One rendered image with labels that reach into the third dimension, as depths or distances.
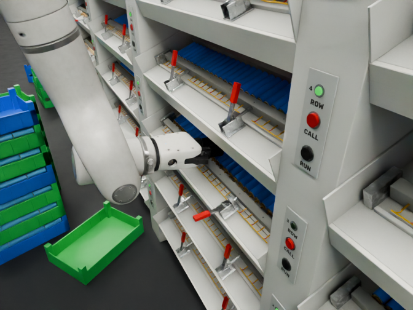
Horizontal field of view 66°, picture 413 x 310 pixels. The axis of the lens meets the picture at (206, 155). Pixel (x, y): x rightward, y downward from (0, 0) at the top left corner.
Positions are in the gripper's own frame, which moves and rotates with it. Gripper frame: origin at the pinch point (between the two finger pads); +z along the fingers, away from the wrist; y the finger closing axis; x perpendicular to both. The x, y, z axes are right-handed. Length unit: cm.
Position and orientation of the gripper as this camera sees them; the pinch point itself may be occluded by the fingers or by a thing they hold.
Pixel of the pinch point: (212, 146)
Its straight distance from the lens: 77.7
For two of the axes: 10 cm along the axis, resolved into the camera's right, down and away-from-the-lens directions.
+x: -1.1, 8.8, 4.6
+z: 8.8, -1.3, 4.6
